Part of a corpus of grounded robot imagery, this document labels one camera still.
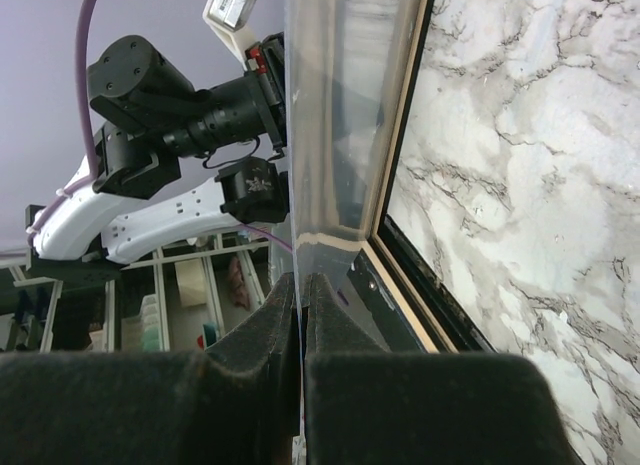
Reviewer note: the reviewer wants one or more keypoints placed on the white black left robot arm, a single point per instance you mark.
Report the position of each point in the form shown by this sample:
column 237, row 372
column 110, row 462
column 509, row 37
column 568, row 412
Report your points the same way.
column 170, row 161

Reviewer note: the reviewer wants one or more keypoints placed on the light wooden picture frame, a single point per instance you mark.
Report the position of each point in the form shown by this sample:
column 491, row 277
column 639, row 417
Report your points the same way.
column 411, row 307

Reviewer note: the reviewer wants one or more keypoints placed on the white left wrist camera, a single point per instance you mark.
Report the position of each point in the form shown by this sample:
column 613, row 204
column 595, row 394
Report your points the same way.
column 228, row 20

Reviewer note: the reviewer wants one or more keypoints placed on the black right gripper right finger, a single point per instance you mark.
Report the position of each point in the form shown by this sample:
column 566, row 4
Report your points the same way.
column 425, row 405

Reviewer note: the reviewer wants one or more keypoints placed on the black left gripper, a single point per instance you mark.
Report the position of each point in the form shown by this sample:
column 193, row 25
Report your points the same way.
column 265, row 60

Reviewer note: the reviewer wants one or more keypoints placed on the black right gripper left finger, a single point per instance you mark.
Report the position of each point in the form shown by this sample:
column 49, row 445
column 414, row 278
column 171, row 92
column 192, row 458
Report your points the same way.
column 235, row 402

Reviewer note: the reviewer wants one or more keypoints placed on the clear acrylic sheet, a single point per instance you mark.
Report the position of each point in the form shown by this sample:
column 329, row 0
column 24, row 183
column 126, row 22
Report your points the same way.
column 346, row 66

